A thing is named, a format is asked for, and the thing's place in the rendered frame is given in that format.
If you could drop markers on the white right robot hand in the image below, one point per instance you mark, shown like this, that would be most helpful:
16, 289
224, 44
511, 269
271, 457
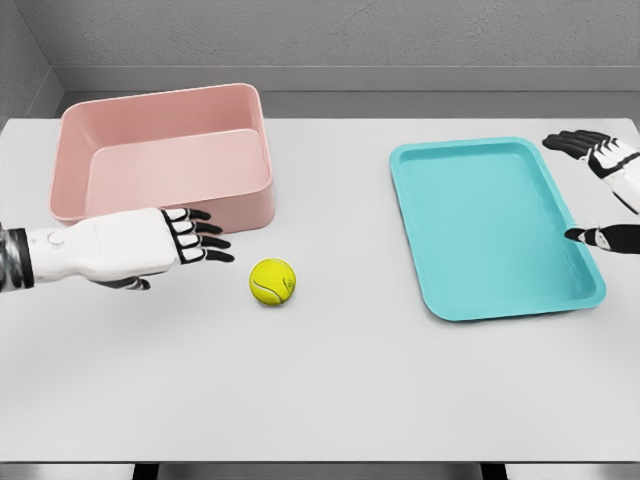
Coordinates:
607, 162

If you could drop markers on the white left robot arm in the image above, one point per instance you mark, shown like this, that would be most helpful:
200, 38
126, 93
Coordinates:
37, 255

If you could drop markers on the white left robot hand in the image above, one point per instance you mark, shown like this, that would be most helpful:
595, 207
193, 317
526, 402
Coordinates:
125, 242

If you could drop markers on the pink plastic basket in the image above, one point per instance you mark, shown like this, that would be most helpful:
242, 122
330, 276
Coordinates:
165, 155

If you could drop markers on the blue plastic tray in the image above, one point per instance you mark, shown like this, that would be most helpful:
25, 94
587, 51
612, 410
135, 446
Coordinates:
492, 225

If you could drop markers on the yellow tennis ball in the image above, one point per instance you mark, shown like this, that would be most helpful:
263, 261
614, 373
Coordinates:
272, 281

